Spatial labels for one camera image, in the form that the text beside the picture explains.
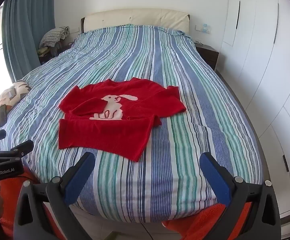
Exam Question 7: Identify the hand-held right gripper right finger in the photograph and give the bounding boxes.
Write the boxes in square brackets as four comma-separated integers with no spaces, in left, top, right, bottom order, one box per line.
[199,152,282,240]

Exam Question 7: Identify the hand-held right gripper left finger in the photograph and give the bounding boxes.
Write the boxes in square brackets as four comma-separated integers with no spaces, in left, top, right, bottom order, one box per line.
[13,152,96,240]

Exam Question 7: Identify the red sweater with rabbit print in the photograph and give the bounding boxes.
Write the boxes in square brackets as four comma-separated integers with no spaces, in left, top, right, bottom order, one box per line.
[58,78,187,162]

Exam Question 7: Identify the dark remote control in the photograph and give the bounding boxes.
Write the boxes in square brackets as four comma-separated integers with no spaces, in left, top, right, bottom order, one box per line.
[0,105,9,126]

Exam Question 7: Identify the person's orange pants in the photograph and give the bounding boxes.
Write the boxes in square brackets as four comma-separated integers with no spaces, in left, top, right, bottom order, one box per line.
[0,166,253,240]

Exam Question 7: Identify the patterned pillow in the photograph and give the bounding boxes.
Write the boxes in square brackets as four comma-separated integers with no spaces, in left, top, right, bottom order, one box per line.
[0,80,31,126]

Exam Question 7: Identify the dark wooden nightstand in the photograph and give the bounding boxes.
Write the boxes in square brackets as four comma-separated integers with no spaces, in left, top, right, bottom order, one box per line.
[38,42,75,66]
[194,42,220,72]

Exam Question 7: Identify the teal curtain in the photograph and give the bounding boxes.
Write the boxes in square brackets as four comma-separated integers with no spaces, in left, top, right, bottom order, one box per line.
[2,0,55,80]

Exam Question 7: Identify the checked cloth bundle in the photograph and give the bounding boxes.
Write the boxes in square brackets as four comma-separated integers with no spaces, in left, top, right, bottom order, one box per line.
[39,26,70,48]

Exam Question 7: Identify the white wardrobe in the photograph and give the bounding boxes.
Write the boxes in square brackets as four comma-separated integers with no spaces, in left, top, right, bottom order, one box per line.
[220,0,290,220]

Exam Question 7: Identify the striped bed sheet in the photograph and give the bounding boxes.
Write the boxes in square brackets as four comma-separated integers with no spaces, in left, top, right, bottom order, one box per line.
[0,24,264,223]

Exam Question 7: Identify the cream padded headboard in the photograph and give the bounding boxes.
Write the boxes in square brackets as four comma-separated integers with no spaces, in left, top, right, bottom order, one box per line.
[80,8,191,34]

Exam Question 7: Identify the black cable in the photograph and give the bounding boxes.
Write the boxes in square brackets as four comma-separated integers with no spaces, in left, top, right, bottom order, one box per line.
[140,221,153,240]

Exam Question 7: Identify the white wall socket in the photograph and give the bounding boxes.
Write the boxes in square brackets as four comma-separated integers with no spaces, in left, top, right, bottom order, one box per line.
[195,24,212,33]

